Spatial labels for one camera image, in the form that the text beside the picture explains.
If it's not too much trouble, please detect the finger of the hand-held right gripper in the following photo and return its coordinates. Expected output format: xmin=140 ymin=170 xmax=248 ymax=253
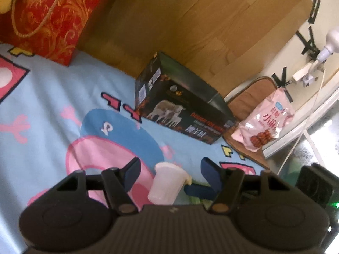
xmin=183 ymin=177 xmax=218 ymax=199

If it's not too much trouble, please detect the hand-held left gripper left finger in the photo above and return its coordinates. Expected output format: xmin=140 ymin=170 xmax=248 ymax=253
xmin=54 ymin=157 xmax=141 ymax=215

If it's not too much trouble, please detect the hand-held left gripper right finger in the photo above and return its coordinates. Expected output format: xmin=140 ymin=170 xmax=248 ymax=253
xmin=200 ymin=157 xmax=290 ymax=215

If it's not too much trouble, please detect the white plastic cup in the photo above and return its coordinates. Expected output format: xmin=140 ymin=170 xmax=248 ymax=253
xmin=147 ymin=162 xmax=192 ymax=206

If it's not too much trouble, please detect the black sheep print box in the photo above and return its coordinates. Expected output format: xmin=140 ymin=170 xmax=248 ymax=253
xmin=135 ymin=51 xmax=237 ymax=145

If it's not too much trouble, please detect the pink snack bag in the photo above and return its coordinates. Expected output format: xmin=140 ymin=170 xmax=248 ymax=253
xmin=230 ymin=88 xmax=296 ymax=152

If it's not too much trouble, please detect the brown cushion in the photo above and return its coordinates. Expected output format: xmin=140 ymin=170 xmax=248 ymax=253
xmin=222 ymin=76 xmax=282 ymax=170

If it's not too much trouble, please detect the black tape strip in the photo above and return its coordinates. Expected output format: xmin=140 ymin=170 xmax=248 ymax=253
xmin=295 ymin=27 xmax=321 ymax=57
xmin=307 ymin=0 xmax=321 ymax=25
xmin=271 ymin=67 xmax=294 ymax=103

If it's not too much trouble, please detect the cartoon printed bed sheet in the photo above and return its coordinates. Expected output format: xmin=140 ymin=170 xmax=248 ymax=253
xmin=0 ymin=42 xmax=271 ymax=254

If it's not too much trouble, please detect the white lamp bulb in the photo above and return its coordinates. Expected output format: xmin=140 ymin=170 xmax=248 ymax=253
xmin=316 ymin=29 xmax=339 ymax=62

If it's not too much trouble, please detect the wooden headboard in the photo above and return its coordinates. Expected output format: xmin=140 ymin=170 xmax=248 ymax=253
xmin=76 ymin=0 xmax=313 ymax=99

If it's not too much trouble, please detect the red gift bag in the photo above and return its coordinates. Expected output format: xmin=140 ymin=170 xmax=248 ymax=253
xmin=0 ymin=0 xmax=113 ymax=67

